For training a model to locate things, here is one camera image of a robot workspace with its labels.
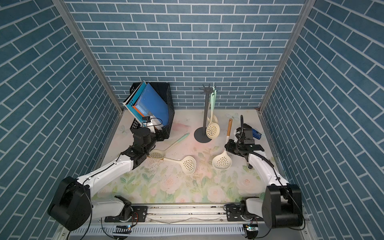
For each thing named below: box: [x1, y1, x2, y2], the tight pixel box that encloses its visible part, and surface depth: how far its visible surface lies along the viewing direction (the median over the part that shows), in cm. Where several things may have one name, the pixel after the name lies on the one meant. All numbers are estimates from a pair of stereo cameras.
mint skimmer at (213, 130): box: [206, 92, 220, 140], surface depth 93 cm
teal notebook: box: [122, 80, 148, 125], surface depth 89 cm
